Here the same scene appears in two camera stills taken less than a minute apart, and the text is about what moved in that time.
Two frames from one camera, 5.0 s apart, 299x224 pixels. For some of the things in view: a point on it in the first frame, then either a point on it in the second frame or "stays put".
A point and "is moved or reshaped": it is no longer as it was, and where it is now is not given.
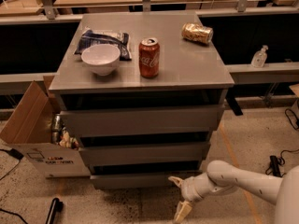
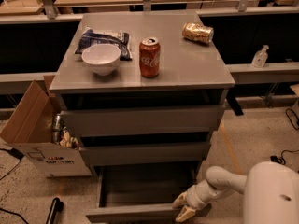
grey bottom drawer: (151, 181) is moved or reshaped
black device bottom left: (57, 205) stays put
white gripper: (191, 189) to (195, 196)
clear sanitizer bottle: (259, 58) stays put
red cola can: (149, 53) stays put
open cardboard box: (29, 133) stays put
